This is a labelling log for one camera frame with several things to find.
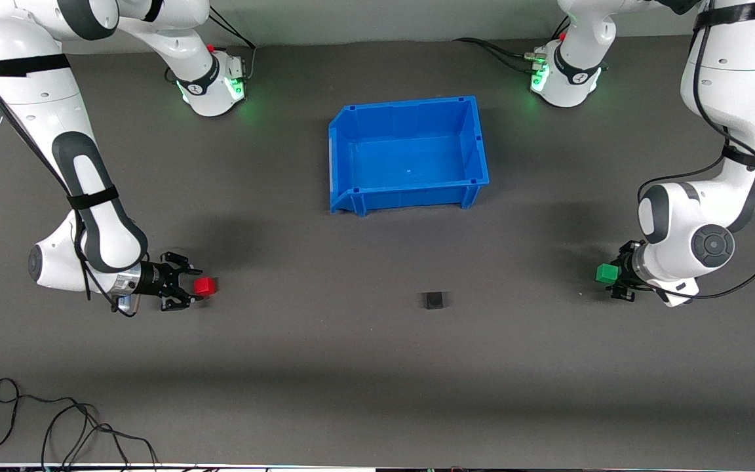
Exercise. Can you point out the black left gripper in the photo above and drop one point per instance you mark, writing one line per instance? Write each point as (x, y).
(627, 267)

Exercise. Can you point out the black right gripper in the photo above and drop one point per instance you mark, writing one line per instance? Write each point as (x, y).
(152, 278)

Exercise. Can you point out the green cube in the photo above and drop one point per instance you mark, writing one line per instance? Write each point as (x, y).
(607, 273)

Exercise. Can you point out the red cube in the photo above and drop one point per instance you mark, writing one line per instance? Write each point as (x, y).
(205, 286)

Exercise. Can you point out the black cube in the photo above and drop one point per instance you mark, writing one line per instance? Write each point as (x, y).
(434, 300)

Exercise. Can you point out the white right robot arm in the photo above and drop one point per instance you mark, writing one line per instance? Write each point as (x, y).
(99, 216)

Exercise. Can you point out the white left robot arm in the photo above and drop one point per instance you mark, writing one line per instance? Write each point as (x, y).
(731, 98)

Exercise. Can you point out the blue plastic storage bin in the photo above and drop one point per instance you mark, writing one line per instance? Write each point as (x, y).
(410, 157)

